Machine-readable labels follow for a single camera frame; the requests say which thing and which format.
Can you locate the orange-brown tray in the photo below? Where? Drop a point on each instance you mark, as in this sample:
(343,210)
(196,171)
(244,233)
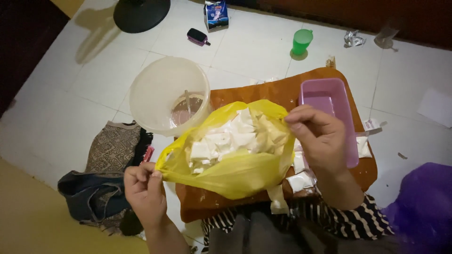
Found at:
(261,93)

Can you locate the small brown wrapper scrap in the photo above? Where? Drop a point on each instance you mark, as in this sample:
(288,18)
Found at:
(331,62)

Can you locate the black round fan base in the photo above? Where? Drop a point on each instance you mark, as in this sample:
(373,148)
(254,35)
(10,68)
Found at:
(141,14)

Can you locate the grey trousers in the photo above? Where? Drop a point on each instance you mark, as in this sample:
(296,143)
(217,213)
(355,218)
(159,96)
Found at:
(282,236)

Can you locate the crumpled silver wrapper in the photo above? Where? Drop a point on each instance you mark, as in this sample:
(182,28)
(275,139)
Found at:
(353,39)

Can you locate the small white printed label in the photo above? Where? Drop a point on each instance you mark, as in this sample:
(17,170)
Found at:
(370,124)

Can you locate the person's right hand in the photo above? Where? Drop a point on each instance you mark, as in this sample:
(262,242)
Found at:
(325,141)

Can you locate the blue carton box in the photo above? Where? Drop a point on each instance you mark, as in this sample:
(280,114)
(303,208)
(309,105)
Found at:
(216,14)

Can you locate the person's left hand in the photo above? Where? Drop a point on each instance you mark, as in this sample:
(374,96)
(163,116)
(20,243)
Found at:
(144,197)

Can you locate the translucent round plastic tub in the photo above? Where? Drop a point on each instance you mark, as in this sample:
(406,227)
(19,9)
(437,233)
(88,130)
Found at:
(159,88)

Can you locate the red small packet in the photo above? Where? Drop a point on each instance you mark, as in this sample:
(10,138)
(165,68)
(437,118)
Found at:
(148,154)

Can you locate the pile of white filled packets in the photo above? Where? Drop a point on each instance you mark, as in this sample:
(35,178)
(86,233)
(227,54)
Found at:
(229,139)

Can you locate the yellow plastic bag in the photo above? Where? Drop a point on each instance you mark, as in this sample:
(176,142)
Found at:
(229,176)

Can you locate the white paper sheet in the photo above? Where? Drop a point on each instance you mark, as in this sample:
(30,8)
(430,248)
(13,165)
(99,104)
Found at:
(436,107)

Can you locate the green plastic cup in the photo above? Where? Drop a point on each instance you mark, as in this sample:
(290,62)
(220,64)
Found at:
(301,41)

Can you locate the heap of patterned cloth bags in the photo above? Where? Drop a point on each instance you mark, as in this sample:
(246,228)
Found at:
(106,176)

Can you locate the pink rectangular plastic container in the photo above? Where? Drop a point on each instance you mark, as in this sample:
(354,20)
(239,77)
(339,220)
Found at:
(335,95)

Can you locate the white filled plastic packet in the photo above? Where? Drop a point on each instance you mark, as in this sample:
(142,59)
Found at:
(300,181)
(298,162)
(363,147)

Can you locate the black and purple small device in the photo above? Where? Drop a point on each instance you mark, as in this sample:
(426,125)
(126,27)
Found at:
(197,36)

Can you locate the clear drinking glass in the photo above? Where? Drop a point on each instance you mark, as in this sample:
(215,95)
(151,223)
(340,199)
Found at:
(385,37)

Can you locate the black white striped shirt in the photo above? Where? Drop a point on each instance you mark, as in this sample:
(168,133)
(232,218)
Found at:
(356,220)

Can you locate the purple plastic bag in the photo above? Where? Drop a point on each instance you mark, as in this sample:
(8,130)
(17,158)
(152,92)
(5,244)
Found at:
(423,204)

